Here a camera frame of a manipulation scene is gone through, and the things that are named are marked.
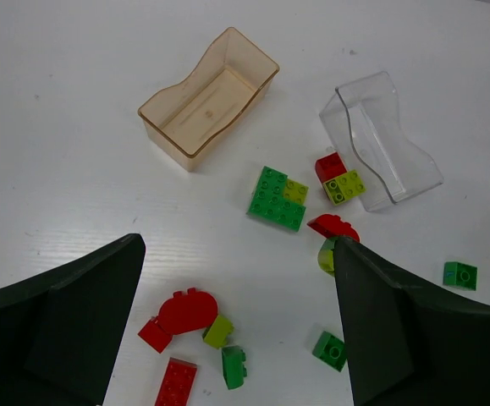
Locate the orange translucent plastic container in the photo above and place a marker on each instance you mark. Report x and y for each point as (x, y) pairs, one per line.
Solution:
(189, 119)

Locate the small red lego block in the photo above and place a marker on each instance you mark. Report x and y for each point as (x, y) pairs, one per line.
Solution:
(153, 334)

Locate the green square lego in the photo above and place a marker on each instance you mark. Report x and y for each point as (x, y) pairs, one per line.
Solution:
(330, 350)

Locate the green L-shaped lego plate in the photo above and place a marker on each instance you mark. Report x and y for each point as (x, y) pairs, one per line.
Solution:
(268, 203)

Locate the green lego with blue print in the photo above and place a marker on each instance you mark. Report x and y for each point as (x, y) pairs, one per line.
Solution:
(460, 275)

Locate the red curved lego brick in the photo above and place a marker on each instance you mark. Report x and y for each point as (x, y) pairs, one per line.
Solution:
(329, 225)

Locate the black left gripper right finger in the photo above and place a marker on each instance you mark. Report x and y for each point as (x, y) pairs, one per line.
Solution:
(409, 341)

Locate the large red round lego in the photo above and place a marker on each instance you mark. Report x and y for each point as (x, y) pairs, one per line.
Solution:
(187, 311)

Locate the lime curved lego brick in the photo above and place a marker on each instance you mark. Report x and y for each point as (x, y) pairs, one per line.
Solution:
(325, 256)

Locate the lime lego under green plate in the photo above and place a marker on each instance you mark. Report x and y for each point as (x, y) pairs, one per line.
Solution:
(295, 192)

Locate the green curved lego brick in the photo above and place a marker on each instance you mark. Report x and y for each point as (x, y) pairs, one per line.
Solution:
(234, 371)

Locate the small red lego brick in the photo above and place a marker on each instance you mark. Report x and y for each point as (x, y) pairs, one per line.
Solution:
(329, 167)

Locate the lime 2x2 lego brick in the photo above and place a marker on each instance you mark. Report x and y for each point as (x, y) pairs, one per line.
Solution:
(344, 187)

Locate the clear plastic container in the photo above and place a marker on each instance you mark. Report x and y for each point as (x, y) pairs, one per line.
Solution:
(362, 121)

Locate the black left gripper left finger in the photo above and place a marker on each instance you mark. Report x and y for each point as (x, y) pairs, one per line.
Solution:
(60, 331)

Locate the red lego plate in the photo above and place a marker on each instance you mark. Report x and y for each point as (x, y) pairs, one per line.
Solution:
(177, 383)

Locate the lime small lego brick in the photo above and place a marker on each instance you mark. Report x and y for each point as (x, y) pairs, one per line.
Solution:
(216, 335)

